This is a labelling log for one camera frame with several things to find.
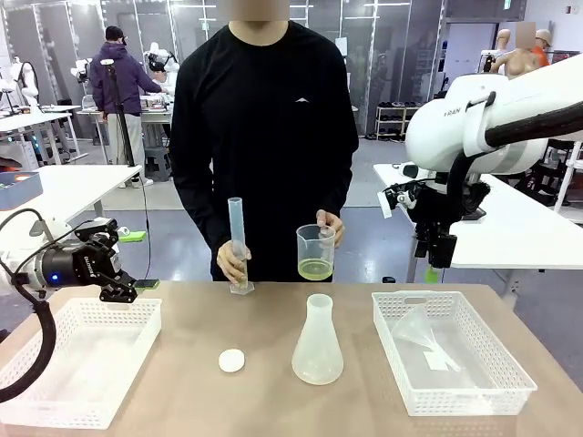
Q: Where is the bare torso mannequin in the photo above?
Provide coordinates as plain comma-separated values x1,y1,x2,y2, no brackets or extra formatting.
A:
494,21,548,79

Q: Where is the translucent plastic conical flask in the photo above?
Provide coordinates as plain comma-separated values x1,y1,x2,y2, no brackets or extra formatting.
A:
291,293,344,386

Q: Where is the clear plastic graduated cylinder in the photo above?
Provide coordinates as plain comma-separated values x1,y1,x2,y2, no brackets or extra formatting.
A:
227,196,256,298

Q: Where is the thin black hanging cable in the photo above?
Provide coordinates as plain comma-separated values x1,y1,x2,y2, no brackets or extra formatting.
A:
135,175,152,281

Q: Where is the grey plastic stool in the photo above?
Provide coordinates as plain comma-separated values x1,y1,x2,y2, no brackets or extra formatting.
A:
144,146,174,181

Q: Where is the clear plastic beaker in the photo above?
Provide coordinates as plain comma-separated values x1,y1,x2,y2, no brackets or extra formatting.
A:
295,223,338,281

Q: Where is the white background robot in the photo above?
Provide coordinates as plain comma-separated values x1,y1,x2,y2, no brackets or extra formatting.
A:
8,56,43,116

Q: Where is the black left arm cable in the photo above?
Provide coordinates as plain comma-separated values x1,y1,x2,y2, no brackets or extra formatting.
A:
0,208,59,404

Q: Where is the white table with black pad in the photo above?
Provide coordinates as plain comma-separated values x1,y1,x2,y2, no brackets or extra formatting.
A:
373,160,583,270

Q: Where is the blue box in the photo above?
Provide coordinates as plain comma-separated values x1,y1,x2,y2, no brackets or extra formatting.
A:
0,170,44,212

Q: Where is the person's left forearm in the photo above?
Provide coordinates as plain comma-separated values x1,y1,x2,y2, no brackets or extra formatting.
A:
321,154,357,220

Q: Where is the shoe rack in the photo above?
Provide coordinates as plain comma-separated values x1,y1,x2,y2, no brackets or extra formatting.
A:
374,100,421,143

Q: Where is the clear plastic funnel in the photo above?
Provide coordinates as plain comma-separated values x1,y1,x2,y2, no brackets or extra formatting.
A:
390,300,462,373

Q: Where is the person in purple jacket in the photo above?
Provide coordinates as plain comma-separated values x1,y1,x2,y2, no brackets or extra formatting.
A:
89,25,164,188

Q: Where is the white table with grey leg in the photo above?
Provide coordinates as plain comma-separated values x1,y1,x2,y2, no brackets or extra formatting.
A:
0,163,144,225

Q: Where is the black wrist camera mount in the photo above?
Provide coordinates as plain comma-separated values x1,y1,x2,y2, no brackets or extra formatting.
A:
377,178,418,220

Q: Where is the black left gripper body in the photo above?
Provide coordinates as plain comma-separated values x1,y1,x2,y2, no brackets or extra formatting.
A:
36,242,109,290

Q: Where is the person's right forearm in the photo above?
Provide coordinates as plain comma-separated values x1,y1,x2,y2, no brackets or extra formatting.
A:
169,168,230,256

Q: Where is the person in black shirt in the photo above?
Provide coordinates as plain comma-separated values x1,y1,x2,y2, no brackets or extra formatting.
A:
169,0,360,283

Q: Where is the round white flask cap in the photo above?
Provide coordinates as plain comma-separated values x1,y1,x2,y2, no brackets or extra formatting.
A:
218,348,246,374

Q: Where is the person's left hand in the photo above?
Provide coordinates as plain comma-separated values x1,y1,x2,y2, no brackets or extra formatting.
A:
315,208,345,249

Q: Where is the black tripod stand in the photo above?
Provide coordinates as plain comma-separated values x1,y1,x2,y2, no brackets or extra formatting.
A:
98,57,138,168

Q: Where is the person's right hand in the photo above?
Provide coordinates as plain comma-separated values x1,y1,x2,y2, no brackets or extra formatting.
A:
216,239,253,286

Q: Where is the white perforated plastic basket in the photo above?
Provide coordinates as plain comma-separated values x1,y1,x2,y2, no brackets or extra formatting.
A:
0,297,163,431
371,290,539,418

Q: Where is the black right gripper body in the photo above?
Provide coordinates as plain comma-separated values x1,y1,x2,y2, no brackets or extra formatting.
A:
411,178,451,228

